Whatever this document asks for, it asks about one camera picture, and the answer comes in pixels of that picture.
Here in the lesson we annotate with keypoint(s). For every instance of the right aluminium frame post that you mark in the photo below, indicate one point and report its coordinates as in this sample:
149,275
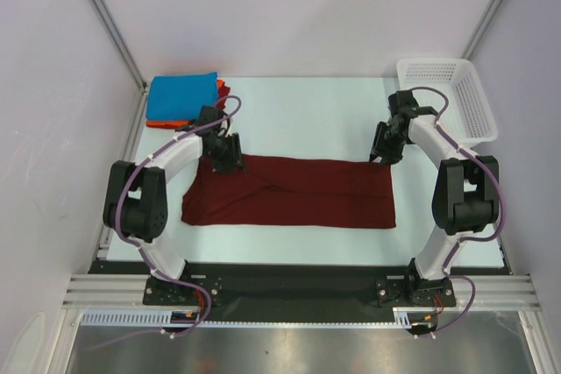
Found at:
482,28

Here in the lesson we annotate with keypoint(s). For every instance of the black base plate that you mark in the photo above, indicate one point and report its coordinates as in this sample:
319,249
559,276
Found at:
239,288

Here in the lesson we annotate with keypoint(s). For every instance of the white slotted cable duct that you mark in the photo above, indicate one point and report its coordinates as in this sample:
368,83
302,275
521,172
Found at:
392,317

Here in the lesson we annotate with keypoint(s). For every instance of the white plastic basket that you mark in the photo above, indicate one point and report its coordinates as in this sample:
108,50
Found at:
454,86

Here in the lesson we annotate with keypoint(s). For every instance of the dark red t shirt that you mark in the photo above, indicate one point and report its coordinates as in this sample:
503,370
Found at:
277,191
223,91

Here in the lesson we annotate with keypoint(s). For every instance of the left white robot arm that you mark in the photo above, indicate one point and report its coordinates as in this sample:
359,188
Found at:
135,205

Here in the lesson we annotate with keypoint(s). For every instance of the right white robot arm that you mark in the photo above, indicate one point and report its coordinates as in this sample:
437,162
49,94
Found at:
466,196

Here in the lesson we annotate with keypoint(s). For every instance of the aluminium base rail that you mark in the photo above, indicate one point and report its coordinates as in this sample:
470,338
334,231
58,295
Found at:
493,293

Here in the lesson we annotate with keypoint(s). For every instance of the folded dark red t shirt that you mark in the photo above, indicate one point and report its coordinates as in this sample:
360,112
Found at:
223,91

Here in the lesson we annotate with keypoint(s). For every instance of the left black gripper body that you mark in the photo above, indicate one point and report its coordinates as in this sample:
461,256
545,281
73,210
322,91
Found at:
226,154

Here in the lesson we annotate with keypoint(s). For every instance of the folded blue t shirt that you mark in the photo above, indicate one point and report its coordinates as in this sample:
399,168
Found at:
180,97

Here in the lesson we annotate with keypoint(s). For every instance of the left aluminium frame post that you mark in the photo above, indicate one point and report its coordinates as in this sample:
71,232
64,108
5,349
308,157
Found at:
116,38

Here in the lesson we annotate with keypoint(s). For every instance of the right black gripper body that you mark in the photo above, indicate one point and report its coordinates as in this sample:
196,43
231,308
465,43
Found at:
384,144

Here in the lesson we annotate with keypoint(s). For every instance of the aluminium frame post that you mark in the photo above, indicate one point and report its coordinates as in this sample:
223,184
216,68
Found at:
482,28
116,38

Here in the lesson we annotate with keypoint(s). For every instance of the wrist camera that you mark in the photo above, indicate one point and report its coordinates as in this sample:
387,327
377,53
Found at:
210,114
401,99

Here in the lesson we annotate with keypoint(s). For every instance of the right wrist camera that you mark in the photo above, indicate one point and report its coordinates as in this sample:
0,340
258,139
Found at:
401,99

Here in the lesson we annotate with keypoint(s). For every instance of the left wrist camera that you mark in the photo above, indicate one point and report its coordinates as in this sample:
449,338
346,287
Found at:
210,114

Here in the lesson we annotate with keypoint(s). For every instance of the folded orange t shirt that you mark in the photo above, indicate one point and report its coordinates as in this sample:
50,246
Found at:
173,124

